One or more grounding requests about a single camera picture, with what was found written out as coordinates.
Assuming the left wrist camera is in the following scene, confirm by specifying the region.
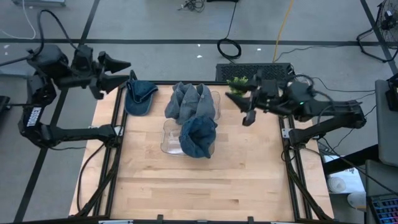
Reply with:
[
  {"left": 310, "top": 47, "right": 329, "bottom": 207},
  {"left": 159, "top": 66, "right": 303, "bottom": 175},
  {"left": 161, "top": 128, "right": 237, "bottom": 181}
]
[{"left": 72, "top": 44, "right": 94, "bottom": 68}]

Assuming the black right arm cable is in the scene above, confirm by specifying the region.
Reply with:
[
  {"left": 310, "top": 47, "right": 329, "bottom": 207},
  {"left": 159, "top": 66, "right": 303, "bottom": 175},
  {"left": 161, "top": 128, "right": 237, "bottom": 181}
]
[{"left": 287, "top": 73, "right": 336, "bottom": 126}]

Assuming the rainbow backlit keyboard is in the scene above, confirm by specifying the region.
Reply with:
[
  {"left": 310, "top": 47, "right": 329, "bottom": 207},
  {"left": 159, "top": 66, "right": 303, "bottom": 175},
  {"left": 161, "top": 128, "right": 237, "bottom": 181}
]
[{"left": 368, "top": 193, "right": 398, "bottom": 224}]

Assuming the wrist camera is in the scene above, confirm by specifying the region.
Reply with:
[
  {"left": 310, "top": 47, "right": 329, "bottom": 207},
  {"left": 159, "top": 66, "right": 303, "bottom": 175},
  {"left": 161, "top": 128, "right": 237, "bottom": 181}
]
[
  {"left": 72, "top": 44, "right": 94, "bottom": 68},
  {"left": 260, "top": 79, "right": 281, "bottom": 98}
]

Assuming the grey desk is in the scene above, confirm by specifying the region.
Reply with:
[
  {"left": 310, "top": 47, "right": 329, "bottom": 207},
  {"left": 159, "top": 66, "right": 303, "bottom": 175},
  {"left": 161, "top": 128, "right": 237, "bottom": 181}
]
[{"left": 374, "top": 79, "right": 398, "bottom": 168}]

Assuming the white floor cable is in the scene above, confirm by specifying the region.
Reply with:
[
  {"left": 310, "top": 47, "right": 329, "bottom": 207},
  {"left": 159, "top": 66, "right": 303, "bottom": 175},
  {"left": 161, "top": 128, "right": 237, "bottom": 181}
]
[{"left": 0, "top": 0, "right": 37, "bottom": 40}]

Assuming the person's foot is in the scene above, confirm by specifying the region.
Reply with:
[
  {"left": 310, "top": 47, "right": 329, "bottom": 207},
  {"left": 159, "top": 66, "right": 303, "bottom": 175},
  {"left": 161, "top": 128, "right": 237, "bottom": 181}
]
[
  {"left": 347, "top": 190, "right": 368, "bottom": 209},
  {"left": 326, "top": 175, "right": 346, "bottom": 194}
]

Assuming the black desk beam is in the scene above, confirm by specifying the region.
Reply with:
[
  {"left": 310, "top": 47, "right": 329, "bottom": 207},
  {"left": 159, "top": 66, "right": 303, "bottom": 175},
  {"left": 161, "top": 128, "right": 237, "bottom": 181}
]
[{"left": 322, "top": 143, "right": 380, "bottom": 175}]

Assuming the clear plastic storage bin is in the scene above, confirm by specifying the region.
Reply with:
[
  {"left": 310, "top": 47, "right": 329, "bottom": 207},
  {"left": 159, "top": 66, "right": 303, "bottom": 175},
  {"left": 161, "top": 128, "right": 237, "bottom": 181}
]
[
  {"left": 172, "top": 90, "right": 222, "bottom": 124},
  {"left": 160, "top": 119, "right": 218, "bottom": 157}
]

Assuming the black floor fan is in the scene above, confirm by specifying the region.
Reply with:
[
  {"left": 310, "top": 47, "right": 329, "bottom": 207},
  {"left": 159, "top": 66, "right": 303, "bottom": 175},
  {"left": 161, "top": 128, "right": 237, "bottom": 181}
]
[{"left": 356, "top": 0, "right": 398, "bottom": 63}]

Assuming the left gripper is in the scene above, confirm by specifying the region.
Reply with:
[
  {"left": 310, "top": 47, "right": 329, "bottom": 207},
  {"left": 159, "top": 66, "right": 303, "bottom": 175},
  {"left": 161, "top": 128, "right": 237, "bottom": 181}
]
[{"left": 54, "top": 51, "right": 132, "bottom": 101}]

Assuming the small plant in white pot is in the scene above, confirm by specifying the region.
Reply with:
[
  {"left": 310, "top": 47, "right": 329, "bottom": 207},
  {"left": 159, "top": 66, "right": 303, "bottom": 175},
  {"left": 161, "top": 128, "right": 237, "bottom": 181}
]
[{"left": 226, "top": 76, "right": 249, "bottom": 98}]

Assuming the yellow hanging cable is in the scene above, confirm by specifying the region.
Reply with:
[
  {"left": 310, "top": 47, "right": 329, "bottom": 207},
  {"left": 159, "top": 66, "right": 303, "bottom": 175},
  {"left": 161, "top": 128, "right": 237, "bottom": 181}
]
[{"left": 272, "top": 0, "right": 295, "bottom": 63}]

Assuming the black aluminium rig frame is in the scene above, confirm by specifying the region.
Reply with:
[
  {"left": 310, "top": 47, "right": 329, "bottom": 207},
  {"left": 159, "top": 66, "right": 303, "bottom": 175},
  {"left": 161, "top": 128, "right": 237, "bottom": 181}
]
[{"left": 68, "top": 70, "right": 335, "bottom": 224}]

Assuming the black hanging cable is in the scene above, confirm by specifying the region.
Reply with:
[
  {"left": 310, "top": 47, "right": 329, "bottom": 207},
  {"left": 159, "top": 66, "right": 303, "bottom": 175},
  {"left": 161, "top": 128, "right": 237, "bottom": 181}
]
[{"left": 216, "top": 1, "right": 243, "bottom": 60}]

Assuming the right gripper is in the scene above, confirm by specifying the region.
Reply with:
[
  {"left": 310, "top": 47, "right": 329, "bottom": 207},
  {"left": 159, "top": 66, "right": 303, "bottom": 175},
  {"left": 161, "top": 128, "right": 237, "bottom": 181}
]
[{"left": 225, "top": 70, "right": 289, "bottom": 127}]

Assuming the black cable bundle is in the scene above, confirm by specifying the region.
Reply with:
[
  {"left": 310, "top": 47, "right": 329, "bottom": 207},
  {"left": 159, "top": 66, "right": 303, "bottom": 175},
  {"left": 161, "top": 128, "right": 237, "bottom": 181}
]
[{"left": 178, "top": 0, "right": 206, "bottom": 13}]

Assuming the grey metal base bar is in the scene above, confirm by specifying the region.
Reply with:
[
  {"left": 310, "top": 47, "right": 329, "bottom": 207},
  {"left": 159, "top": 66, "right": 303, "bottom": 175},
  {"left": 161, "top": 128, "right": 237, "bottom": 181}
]
[
  {"left": 11, "top": 0, "right": 67, "bottom": 7},
  {"left": 0, "top": 68, "right": 30, "bottom": 80}
]

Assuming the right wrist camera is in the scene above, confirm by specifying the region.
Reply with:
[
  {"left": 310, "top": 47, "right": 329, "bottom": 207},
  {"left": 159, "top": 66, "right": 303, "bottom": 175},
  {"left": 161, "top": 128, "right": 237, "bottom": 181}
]
[{"left": 260, "top": 79, "right": 281, "bottom": 98}]

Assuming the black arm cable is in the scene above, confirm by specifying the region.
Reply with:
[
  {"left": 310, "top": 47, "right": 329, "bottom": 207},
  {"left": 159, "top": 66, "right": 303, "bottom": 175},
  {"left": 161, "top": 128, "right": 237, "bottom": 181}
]
[
  {"left": 287, "top": 73, "right": 336, "bottom": 126},
  {"left": 0, "top": 9, "right": 80, "bottom": 68}
]

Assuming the black wheeled base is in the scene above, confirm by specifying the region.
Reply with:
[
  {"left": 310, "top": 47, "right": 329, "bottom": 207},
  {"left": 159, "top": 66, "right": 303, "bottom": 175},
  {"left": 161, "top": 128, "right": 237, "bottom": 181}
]
[{"left": 0, "top": 95, "right": 13, "bottom": 113}]

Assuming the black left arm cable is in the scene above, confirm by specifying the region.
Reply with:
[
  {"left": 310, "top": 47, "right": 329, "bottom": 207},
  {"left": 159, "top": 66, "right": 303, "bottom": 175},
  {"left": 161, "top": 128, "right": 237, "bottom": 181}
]
[{"left": 0, "top": 9, "right": 80, "bottom": 68}]

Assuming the black desk device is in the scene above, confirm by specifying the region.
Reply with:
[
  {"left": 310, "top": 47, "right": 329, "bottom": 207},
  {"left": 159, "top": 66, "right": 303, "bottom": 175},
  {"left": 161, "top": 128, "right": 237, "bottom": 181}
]
[{"left": 384, "top": 72, "right": 398, "bottom": 112}]

